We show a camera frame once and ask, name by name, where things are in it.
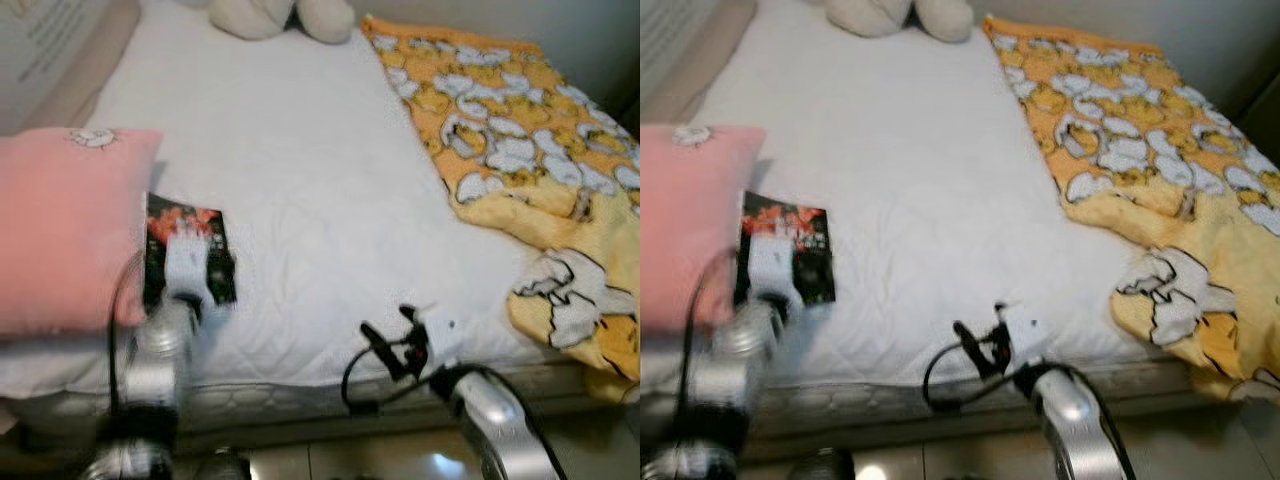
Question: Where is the black red book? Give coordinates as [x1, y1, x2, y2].
[143, 193, 238, 311]
[737, 190, 836, 306]

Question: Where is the grey bed base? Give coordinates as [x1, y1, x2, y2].
[640, 355, 1241, 441]
[0, 360, 601, 451]

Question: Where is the white quilted mattress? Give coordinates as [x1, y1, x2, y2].
[640, 0, 1151, 396]
[0, 0, 561, 401]

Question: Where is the orange cartoon print blanket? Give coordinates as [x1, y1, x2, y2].
[983, 15, 1280, 401]
[360, 15, 641, 381]

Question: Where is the pink pillow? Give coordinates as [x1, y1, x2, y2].
[0, 127, 164, 339]
[640, 123, 766, 336]

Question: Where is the cream plush toy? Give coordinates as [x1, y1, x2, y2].
[825, 0, 976, 43]
[205, 0, 356, 46]

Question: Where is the grey printed blanket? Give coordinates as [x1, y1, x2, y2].
[0, 0, 141, 136]
[640, 0, 758, 126]

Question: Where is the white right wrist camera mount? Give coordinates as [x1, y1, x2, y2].
[415, 315, 466, 366]
[1000, 305, 1051, 361]

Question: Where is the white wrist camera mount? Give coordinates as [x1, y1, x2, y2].
[163, 228, 216, 306]
[1000, 305, 1051, 361]
[415, 315, 466, 366]
[750, 230, 806, 301]

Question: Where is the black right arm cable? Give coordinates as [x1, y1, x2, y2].
[922, 340, 1001, 413]
[340, 345, 421, 416]

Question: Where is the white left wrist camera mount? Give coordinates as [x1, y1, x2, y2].
[163, 228, 216, 306]
[750, 230, 806, 301]

